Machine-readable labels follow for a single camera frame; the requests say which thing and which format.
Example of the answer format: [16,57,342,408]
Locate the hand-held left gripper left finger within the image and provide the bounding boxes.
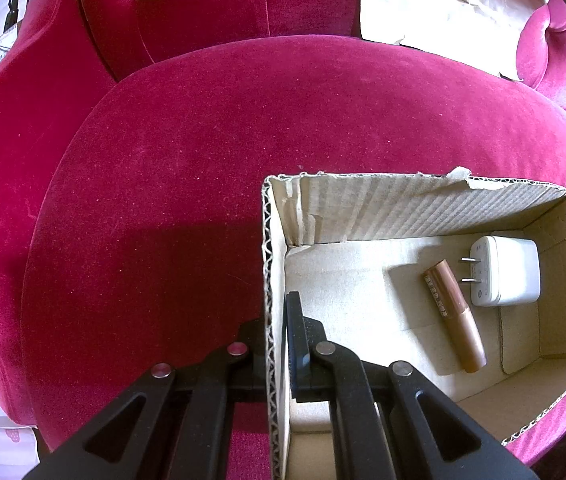
[22,317,269,480]

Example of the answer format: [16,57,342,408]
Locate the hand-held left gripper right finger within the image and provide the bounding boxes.
[285,291,541,480]

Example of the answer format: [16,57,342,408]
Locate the large white charger plug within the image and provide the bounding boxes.
[459,235,542,308]

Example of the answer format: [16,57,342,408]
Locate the cardboard box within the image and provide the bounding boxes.
[261,166,566,480]

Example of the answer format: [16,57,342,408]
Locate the brown lipstick tube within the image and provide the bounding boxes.
[423,258,488,374]

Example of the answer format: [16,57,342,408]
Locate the red velvet tufted sofa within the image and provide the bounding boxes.
[0,0,566,468]

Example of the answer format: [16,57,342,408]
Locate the creased brown paper sheet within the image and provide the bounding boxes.
[359,0,551,82]

